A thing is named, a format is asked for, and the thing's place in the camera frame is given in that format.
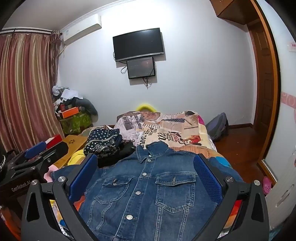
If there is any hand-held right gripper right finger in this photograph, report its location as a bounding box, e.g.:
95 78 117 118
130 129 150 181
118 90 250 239
193 153 270 241

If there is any wooden overhead cabinet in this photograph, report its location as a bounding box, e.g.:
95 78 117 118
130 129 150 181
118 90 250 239
209 0 262 25

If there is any grey backpack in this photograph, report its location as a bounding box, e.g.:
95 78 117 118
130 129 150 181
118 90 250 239
205 112 229 142

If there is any orange box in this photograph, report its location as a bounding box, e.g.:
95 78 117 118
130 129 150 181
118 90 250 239
60 107 79 119

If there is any small wooden table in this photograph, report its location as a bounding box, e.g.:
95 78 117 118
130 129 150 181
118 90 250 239
54 135 89 168

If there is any black garment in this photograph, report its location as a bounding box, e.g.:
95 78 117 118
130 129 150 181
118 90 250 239
97 141 137 168

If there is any black wall television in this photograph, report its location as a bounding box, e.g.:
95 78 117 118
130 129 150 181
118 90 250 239
112 28 165 62

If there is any wooden door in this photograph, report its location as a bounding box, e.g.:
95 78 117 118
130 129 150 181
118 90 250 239
248 19 281 160

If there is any printed blanket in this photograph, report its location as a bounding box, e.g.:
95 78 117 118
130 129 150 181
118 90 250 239
114 110 243 181

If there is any green patterned box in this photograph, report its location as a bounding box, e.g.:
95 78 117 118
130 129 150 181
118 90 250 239
60 112 93 135

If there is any blue denim jacket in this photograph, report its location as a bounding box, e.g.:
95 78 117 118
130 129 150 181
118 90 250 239
50 141 232 241

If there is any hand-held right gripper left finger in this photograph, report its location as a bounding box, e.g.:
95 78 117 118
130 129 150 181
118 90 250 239
21 153 99 241

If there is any pile of clothes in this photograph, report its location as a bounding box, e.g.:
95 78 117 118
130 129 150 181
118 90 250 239
52 85 99 116

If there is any red box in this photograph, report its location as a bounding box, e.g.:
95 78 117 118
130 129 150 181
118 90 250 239
46 135 63 149

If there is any white cabinet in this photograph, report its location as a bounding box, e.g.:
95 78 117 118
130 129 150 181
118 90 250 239
264 162 296 231

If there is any pink slipper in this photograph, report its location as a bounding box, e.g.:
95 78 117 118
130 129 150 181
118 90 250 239
262 176 271 194

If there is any small black wall monitor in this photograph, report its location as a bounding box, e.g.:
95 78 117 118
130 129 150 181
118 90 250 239
126 57 155 80

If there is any yellow cloth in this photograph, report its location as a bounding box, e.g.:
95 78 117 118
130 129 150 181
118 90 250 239
68 149 88 166

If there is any striped red curtain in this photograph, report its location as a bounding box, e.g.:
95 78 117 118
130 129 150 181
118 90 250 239
0 28 62 153

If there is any black case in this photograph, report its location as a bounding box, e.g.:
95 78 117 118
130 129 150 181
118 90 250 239
46 141 70 163

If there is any yellow cushion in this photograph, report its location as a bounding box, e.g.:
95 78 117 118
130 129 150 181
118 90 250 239
135 103 157 113

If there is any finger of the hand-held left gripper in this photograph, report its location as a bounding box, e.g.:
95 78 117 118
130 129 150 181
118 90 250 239
13 149 57 172
24 141 48 160

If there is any polka dot dark garment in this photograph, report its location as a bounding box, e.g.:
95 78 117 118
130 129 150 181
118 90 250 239
83 128 123 158

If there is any white air conditioner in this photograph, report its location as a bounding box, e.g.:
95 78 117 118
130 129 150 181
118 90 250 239
60 14 102 45

